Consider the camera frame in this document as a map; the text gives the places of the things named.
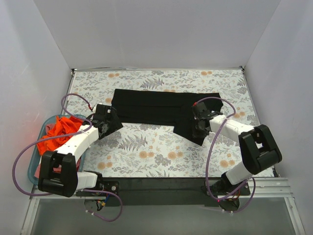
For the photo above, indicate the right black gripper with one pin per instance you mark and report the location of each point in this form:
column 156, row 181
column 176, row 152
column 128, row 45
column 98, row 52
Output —
column 197, row 126

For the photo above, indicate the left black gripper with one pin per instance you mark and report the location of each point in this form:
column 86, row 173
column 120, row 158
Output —
column 112, row 120

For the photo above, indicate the black t shirt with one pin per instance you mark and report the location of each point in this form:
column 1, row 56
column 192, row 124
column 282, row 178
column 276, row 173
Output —
column 162, row 108

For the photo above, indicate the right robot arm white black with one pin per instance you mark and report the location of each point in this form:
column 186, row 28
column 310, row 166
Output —
column 259, row 150

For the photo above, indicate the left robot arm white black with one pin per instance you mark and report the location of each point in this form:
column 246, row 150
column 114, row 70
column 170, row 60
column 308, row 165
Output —
column 58, row 171

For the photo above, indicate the orange t shirt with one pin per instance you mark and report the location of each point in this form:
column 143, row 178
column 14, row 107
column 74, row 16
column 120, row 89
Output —
column 60, row 127

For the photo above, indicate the floral patterned table mat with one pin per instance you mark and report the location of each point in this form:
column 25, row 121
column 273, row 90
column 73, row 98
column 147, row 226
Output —
column 143, row 150

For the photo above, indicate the teal plastic laundry basket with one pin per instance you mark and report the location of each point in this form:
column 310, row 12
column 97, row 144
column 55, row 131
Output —
column 36, row 157

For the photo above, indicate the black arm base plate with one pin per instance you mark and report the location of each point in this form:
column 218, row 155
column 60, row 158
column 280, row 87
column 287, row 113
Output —
column 159, row 191

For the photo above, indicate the aluminium frame rail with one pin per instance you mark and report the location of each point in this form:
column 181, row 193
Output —
column 266, row 206

